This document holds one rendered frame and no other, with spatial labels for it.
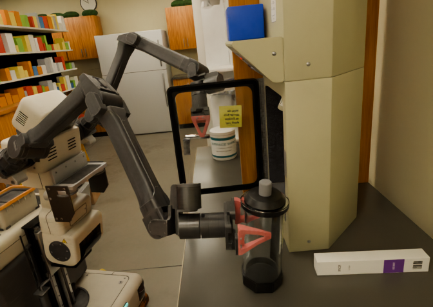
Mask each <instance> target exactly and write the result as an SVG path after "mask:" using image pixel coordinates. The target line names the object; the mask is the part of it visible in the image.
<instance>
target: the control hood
mask: <svg viewBox="0 0 433 307"><path fill-rule="evenodd" d="M225 45H226V46H227V47H228V48H229V49H230V50H231V51H232V52H234V53H237V54H239V55H240V56H241V57H243V58H244V59H245V60H246V61H247V62H248V63H249V64H250V65H251V66H253V67H254V68H255V69H256V70H257V71H259V72H260V73H261V74H262V75H263V76H264V77H265V78H267V79H268V80H270V81H272V82H274V83H281V82H283V81H284V39H283V38H282V37H268V38H261V39H248V40H241V41H228V42H226V43H225Z"/></svg>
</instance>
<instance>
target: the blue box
mask: <svg viewBox="0 0 433 307"><path fill-rule="evenodd" d="M226 26H227V40H228V41H241V40H248V39H261V38H264V37H265V33H264V5H263V4H255V5H242V6H230V7H227V9H226Z"/></svg>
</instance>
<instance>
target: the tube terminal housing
mask: <svg viewBox="0 0 433 307"><path fill-rule="evenodd" d="M259 4H263V5H264V33H265V37H264V38H268V37H282V38H283V39H284V81H283V82H281V83H274V82H272V81H270V80H268V79H267V78H265V77H264V76H263V78H264V89H265V86H268V87H270V88H271V89H273V90H274V91H275V92H276V93H278V94H279V95H281V96H282V102H283V122H284V150H285V152H286V163H287V178H286V176H285V182H284V183H285V194H286V196H287V197H288V198H289V209H288V211H287V212H286V222H285V221H284V239H285V243H286V245H287V248H288V250H289V252H301V251H308V250H322V249H329V248H330V247H331V246H332V244H333V243H334V242H335V241H336V240H337V238H339V236H340V235H341V234H342V233H343V232H344V231H345V230H346V228H347V227H348V226H349V225H350V224H351V222H353V220H355V218H356V214H357V201H358V177H359V163H360V139H361V114H362V101H363V76H364V62H365V36H366V24H367V0H276V22H273V23H271V0H259Z"/></svg>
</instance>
